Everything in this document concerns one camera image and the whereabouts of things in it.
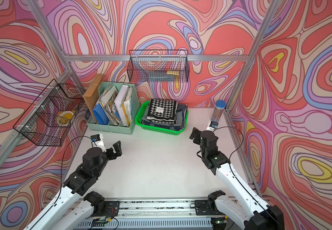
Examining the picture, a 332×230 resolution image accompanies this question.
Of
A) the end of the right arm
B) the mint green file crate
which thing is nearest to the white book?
the mint green file crate

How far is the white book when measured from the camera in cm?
90

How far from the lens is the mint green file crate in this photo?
93 cm
